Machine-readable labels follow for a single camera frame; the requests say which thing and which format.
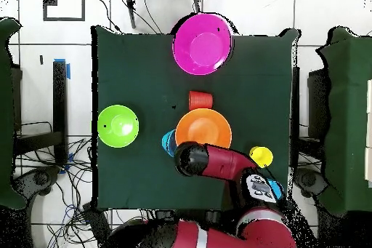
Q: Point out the orange plastic bowl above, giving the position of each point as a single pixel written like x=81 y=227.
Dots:
x=203 y=127

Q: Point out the small cyan plastic bowl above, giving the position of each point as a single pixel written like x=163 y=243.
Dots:
x=168 y=143

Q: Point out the red-orange plastic cup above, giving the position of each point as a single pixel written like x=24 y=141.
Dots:
x=200 y=100

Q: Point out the magenta pink plastic bowl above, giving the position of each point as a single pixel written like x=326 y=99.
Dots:
x=186 y=53

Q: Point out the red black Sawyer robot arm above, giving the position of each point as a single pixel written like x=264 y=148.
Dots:
x=226 y=163

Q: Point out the white boxes stack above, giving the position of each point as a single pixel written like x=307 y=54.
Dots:
x=369 y=96

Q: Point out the dark green tablecloth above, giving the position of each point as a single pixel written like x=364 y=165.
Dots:
x=130 y=70

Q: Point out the lime green plastic bowl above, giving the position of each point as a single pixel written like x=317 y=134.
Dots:
x=107 y=131

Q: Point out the yellow plastic cup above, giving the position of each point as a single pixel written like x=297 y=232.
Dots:
x=261 y=156

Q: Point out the light blue plastic cup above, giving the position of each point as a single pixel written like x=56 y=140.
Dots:
x=277 y=188

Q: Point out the blue tape strip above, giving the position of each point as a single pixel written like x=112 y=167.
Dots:
x=68 y=70

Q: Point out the black power brick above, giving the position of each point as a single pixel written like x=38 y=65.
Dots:
x=96 y=221

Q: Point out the green cloth covered side table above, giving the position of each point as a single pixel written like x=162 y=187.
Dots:
x=348 y=56
x=5 y=114

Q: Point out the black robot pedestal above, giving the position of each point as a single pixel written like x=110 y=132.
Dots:
x=165 y=215

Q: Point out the black metal table frame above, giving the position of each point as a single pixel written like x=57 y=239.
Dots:
x=296 y=99
x=60 y=99

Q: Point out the gray pedestal foot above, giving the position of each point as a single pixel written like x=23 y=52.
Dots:
x=40 y=178
x=309 y=179

